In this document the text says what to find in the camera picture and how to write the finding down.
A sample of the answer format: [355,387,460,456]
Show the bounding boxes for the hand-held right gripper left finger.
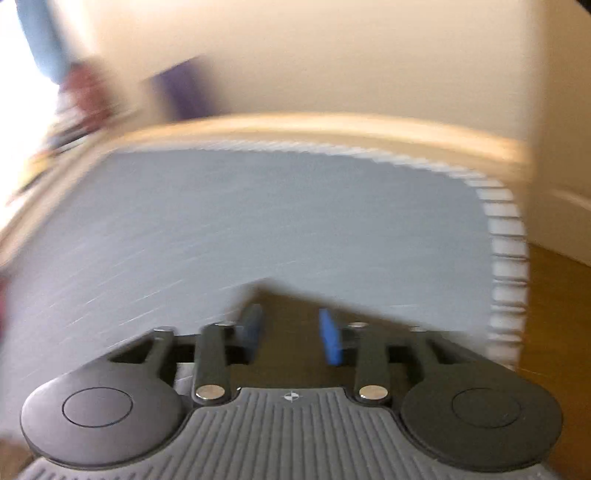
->
[107,304,264,408]

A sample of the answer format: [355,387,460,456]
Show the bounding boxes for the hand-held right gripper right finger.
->
[318,307,468,407]

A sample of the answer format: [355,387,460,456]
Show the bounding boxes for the brown corduroy pants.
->
[222,277,467,391]

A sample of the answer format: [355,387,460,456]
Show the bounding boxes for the dark red cloth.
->
[59,60,122,134]

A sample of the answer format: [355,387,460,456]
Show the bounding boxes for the blue curtain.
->
[17,0,71,85]

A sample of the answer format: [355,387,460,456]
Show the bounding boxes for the light wooden bed frame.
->
[0,112,537,261]

